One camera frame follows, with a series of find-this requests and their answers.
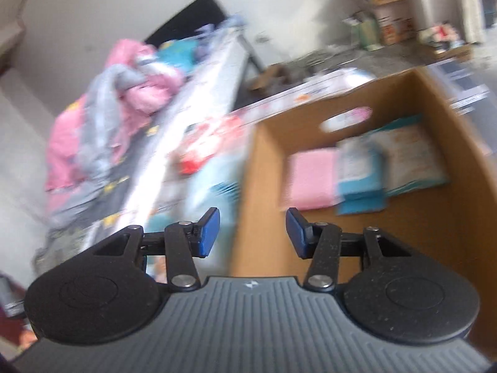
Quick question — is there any grey bedsheet with yellow print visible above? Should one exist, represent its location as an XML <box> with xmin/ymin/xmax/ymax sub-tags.
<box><xmin>33</xmin><ymin>113</ymin><xmax>175</xmax><ymax>265</ymax></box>

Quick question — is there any white tied plastic bag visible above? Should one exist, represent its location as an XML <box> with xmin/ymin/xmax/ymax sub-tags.
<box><xmin>151</xmin><ymin>159</ymin><xmax>249</xmax><ymax>234</ymax></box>

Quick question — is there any pink and grey quilt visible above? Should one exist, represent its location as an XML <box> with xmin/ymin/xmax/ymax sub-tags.
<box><xmin>44</xmin><ymin>39</ymin><xmax>187</xmax><ymax>195</ymax></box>

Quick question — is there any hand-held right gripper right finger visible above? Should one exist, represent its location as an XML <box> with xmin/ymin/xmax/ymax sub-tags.
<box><xmin>285</xmin><ymin>207</ymin><xmax>412</xmax><ymax>292</ymax></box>

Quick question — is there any flat brown cardboard piece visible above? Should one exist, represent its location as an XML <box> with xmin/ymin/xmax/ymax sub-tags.
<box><xmin>248</xmin><ymin>64</ymin><xmax>296</xmax><ymax>90</ymax></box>

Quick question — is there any teal printed cloth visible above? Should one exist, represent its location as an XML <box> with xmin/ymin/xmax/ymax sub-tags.
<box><xmin>159</xmin><ymin>43</ymin><xmax>203</xmax><ymax>74</ymax></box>

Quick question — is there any blue crumpled cloth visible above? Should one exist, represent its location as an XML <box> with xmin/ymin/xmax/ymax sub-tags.
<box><xmin>194</xmin><ymin>16</ymin><xmax>249</xmax><ymax>63</ymax></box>

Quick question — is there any large cardboard box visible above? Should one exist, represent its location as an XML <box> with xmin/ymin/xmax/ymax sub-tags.
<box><xmin>229</xmin><ymin>66</ymin><xmax>497</xmax><ymax>343</ymax></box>

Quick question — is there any black headboard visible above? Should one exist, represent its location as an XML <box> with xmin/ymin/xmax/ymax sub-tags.
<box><xmin>145</xmin><ymin>0</ymin><xmax>265</xmax><ymax>71</ymax></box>

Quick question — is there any green paper bag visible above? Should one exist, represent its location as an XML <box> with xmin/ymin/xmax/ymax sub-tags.
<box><xmin>357</xmin><ymin>19</ymin><xmax>383</xmax><ymax>51</ymax></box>

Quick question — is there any white striped mattress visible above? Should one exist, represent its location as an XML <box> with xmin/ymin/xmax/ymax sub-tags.
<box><xmin>89</xmin><ymin>39</ymin><xmax>249</xmax><ymax>242</ymax></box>

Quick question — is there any blue and white packet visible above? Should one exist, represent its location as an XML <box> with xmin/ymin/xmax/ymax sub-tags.
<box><xmin>336</xmin><ymin>138</ymin><xmax>389</xmax><ymax>216</ymax></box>

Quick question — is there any small open cardboard box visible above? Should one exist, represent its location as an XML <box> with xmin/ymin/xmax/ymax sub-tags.
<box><xmin>349</xmin><ymin>0</ymin><xmax>416</xmax><ymax>47</ymax></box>

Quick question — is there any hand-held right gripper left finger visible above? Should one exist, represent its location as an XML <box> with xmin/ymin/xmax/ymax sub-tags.
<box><xmin>91</xmin><ymin>207</ymin><xmax>222</xmax><ymax>292</ymax></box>

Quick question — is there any light blue box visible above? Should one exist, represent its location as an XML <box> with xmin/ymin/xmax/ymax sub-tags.
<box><xmin>373</xmin><ymin>114</ymin><xmax>451</xmax><ymax>197</ymax></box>

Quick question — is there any red wet wipes pack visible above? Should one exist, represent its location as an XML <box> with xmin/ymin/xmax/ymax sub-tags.
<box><xmin>171</xmin><ymin>117</ymin><xmax>253</xmax><ymax>175</ymax></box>

